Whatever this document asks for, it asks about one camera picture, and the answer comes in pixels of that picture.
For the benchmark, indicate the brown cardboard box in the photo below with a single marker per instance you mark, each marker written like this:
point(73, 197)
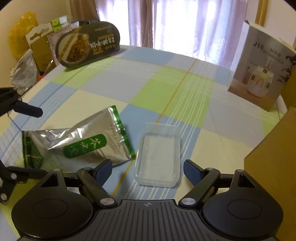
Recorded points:
point(272, 165)

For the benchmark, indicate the grey crumpled plastic bag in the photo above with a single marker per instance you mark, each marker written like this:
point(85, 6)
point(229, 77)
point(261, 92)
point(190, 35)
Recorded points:
point(25, 75)

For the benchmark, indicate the dark oval food container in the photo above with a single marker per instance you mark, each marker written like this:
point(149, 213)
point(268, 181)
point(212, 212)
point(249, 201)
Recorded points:
point(86, 44)

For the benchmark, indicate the silver green tea bag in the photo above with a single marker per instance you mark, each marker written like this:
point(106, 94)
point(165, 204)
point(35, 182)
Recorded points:
point(88, 143)

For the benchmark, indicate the yellow plastic bag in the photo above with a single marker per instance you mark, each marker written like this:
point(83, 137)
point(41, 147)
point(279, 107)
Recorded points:
point(17, 36)

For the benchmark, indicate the white humidifier box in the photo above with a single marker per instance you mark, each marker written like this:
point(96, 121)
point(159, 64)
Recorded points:
point(261, 67)

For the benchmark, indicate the brown hang-tab carton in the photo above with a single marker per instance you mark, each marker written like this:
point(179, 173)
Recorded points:
point(38, 42)

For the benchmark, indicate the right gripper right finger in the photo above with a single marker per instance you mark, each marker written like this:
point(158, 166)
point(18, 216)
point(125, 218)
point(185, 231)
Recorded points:
point(203, 181)

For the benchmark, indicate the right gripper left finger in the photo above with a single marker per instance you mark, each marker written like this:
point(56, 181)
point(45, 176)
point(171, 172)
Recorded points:
point(92, 180)

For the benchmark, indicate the clear plastic tray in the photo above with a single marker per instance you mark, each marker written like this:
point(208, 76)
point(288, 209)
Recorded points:
point(158, 157)

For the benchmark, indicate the green white small box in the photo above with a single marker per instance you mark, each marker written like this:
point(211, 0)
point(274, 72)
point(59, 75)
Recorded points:
point(62, 20)

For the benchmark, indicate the purple curtain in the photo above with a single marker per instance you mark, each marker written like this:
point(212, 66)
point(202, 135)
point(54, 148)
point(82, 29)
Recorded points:
point(206, 30)

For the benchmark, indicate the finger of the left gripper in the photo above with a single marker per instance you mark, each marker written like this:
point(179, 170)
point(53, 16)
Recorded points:
point(11, 176)
point(26, 109)

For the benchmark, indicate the white pink paper bag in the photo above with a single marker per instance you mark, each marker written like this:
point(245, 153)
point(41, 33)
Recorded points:
point(55, 36)

